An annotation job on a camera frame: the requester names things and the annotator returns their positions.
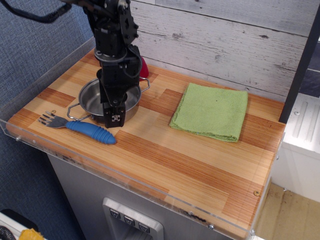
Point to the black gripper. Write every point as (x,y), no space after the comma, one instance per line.
(118,74)

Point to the stainless steel pot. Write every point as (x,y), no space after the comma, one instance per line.
(90,100)

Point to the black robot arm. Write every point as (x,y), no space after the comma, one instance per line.
(112,25)

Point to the red cone-shaped toy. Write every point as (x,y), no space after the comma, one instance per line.
(144,72)

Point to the grey cabinet with dispenser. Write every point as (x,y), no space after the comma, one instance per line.
(108,211)

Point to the green folded cloth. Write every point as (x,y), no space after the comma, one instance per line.
(211,112)

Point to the yellow object at corner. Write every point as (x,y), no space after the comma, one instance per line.
(30,234)

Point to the white toy sink unit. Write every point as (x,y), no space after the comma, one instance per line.
(297,164)

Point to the blue handled fork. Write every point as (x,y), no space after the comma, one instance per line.
(91,130)

